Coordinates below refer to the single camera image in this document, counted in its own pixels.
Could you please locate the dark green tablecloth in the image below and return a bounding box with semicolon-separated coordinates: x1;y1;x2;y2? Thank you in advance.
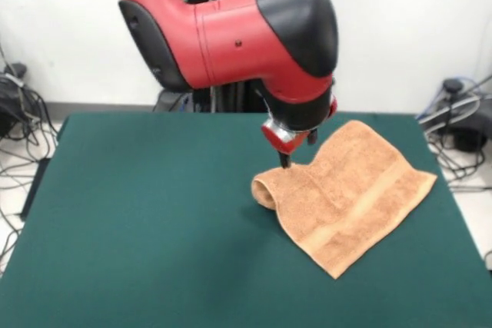
0;111;492;328

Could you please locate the tan terry towel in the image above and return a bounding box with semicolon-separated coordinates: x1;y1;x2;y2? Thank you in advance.
251;120;439;280

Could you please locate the dark stand base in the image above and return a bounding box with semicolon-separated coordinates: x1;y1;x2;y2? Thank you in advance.
0;74;25;139

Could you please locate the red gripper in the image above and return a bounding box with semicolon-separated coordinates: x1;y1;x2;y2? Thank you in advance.
261;95;340;171

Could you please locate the black round foot knob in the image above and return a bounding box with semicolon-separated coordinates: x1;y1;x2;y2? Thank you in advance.
442;78;465;94
4;62;28;78

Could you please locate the long blue cable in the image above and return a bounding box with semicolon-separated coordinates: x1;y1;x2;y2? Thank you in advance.
417;76;492;121

